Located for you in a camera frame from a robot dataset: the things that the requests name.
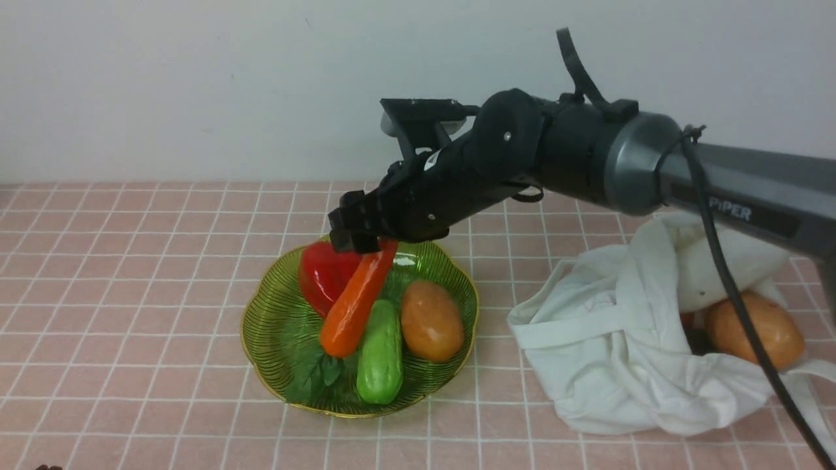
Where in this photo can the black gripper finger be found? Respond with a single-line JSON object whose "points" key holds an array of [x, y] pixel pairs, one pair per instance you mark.
{"points": [[348, 232]]}

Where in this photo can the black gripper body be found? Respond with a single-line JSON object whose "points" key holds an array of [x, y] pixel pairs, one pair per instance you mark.
{"points": [[489, 160]]}

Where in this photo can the orange carrot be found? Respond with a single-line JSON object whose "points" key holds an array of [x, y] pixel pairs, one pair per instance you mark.
{"points": [[346, 321]]}

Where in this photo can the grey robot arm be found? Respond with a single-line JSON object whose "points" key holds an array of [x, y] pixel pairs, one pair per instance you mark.
{"points": [[634, 162]]}

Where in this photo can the white cloth bag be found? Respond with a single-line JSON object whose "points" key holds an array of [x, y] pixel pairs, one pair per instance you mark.
{"points": [[606, 342]]}

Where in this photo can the brown potato in bag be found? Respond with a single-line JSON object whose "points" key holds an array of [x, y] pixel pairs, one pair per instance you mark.
{"points": [[777, 330]]}

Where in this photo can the red bell pepper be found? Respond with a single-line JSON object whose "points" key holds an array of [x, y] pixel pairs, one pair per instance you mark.
{"points": [[323, 275]]}

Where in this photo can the brown potato on plate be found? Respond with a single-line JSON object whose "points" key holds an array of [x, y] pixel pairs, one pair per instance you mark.
{"points": [[431, 323]]}

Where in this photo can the green ribbed glass plate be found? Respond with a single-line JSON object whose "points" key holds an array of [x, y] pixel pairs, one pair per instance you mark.
{"points": [[280, 336]]}

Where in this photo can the green cucumber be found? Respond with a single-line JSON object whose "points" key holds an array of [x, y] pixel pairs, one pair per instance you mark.
{"points": [[380, 365]]}

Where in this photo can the white radish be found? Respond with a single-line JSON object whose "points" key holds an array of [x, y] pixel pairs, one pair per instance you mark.
{"points": [[752, 263]]}

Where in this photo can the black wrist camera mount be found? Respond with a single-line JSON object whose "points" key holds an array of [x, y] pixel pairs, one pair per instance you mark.
{"points": [[423, 124]]}

